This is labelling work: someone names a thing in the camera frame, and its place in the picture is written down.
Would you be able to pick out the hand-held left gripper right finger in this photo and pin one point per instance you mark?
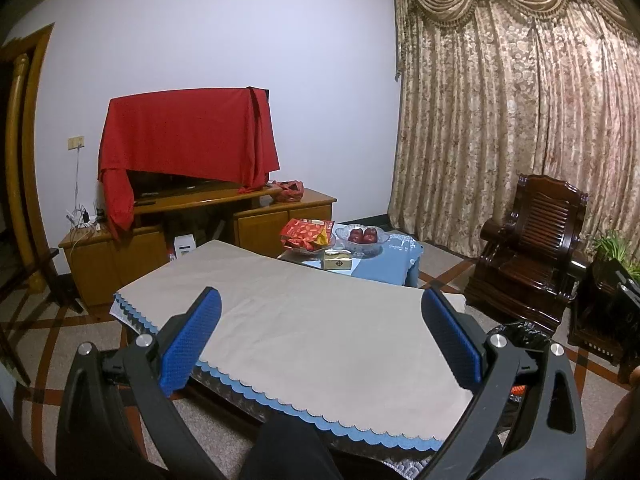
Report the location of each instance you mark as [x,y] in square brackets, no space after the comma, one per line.
[452,340]

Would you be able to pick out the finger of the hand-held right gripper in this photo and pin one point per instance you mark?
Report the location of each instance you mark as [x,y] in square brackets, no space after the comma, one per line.
[631,290]

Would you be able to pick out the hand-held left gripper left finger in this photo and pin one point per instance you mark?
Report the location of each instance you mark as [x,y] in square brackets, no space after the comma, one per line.
[192,340]

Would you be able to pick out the black-lined trash bin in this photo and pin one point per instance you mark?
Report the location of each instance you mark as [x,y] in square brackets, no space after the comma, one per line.
[520,340]

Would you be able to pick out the person's right forearm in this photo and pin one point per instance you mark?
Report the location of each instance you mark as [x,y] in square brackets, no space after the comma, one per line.
[617,440]

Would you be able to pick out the green potted plant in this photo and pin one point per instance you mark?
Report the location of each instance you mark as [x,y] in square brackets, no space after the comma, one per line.
[615,252]

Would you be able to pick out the dark wooden side table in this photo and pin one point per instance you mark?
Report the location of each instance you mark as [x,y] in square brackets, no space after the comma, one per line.
[600,320]

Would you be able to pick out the white box device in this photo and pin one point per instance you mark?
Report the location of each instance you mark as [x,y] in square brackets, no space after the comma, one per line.
[184,246]

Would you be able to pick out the dark wooden armchair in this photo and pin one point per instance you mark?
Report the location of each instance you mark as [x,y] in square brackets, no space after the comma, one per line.
[535,250]

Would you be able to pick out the beige scalloped tablecloth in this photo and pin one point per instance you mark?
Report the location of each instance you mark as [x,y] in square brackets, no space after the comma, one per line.
[300,320]

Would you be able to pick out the glass fruit bowl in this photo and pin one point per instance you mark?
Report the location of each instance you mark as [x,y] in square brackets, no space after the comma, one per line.
[362,249]

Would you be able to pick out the red apple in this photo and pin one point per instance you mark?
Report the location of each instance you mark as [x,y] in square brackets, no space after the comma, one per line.
[371,235]
[356,236]

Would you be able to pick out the wooden television cabinet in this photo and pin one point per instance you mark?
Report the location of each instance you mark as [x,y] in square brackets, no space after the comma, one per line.
[265,222]

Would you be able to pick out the gold tissue box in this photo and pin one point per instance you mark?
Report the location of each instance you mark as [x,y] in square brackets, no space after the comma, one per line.
[337,261]

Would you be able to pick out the person's black trouser leg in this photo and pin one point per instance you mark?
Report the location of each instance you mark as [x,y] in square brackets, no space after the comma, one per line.
[287,447]

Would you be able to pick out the glass snack bowl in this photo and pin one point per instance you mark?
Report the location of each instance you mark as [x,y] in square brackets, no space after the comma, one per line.
[320,251]

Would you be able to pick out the red snack bag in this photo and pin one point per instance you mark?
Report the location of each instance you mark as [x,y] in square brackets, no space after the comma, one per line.
[305,232]

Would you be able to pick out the black television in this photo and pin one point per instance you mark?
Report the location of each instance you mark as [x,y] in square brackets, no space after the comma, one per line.
[175,182]

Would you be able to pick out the red cloth cover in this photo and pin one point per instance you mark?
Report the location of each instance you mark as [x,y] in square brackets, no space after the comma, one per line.
[185,135]

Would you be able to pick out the patterned beige curtain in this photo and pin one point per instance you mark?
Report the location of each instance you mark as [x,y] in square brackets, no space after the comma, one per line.
[500,110]

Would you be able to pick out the wall socket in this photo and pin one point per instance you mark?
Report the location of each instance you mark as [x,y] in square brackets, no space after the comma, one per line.
[76,142]

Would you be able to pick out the wooden door frame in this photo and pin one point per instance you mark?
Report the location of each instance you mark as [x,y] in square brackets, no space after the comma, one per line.
[22,160]

